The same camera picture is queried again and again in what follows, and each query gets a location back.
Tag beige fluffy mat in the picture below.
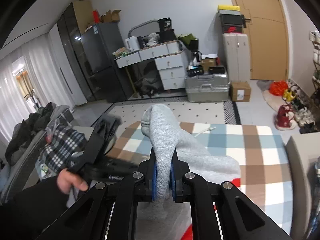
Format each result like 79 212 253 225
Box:
256 80 283 113

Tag person's left forearm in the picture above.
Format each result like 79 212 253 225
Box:
0 176 75 240

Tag grey refrigerator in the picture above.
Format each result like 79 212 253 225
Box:
75 22 133 103

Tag open cardboard box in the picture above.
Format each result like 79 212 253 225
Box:
100 9 122 23

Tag yellow shoes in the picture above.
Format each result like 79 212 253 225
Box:
282 87 298 100

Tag wooden door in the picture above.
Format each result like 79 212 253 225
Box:
224 0 289 81

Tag person's left hand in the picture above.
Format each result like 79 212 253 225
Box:
57 167 88 194

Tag white power cable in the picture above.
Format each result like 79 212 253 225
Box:
194 126 217 138

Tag white drawer desk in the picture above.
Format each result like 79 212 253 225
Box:
115 40 190 95

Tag grey ottoman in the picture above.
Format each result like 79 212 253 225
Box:
286 132 320 240

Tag grey hoodie with red print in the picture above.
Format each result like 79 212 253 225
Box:
66 104 242 240

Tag black jacket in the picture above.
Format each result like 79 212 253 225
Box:
5 102 54 165

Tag red white sneakers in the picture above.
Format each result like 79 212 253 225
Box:
276 104 297 130

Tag black white plaid shirt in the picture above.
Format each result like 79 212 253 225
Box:
37 124 87 174

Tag grey sofa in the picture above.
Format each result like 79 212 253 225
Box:
0 105 95 198

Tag grey arched mirror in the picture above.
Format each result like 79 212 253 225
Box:
128 20 160 43

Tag checkered blanket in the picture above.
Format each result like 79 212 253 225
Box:
107 121 294 240

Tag white dotted floor rug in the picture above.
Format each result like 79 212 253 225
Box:
91 100 242 130

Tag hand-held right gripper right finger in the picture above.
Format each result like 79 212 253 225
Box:
170 148 293 240

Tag small brown box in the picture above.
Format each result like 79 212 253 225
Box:
200 58 218 71

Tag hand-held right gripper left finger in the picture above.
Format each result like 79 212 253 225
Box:
35 147 157 240

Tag white sheer curtain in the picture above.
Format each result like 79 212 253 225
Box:
0 36 75 143

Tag white electric kettle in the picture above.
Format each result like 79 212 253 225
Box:
124 35 140 52

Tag yellow shoe box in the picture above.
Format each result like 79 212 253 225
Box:
217 4 241 12

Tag red black shoe box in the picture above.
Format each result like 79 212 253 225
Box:
222 25 244 34

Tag silver suitcase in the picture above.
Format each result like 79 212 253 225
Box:
184 69 230 103

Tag cardboard box with white label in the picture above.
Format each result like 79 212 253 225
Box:
229 81 252 102

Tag wooden shoe rack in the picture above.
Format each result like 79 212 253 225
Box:
309 30 320 98

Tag white cabinet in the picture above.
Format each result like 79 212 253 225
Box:
222 33 251 82

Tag black bag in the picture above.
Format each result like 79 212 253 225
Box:
136 76 163 98

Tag orange bag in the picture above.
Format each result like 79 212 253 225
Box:
269 80 288 97

